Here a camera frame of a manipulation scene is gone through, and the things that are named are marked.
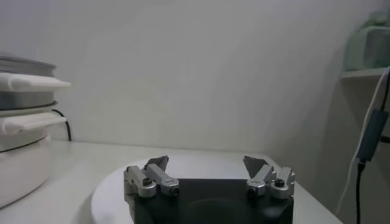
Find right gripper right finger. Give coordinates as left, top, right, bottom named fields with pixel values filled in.
left=243, top=155, right=296, bottom=200

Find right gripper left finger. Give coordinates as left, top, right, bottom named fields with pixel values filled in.
left=123, top=155, right=180, bottom=201

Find steel steamer basket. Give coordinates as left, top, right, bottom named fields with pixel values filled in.
left=0, top=72, right=73, bottom=111

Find white oval plate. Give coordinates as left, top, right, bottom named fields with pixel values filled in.
left=90, top=153, right=275, bottom=224

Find beige desk with shelf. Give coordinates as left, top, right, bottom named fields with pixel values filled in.
left=330, top=66, right=390, bottom=224

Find cream electric cooker base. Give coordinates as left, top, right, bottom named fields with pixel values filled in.
left=0, top=105, right=67, bottom=209

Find pale green container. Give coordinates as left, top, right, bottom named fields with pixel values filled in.
left=344, top=10, right=390, bottom=72

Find black cooker power cord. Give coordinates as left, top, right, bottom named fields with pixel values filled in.
left=51, top=108, right=73, bottom=142

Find black cable with adapter block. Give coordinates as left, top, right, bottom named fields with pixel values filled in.
left=355, top=75, right=390, bottom=224

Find thin white hanging cable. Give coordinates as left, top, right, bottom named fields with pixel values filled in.
left=335, top=68, right=390, bottom=215

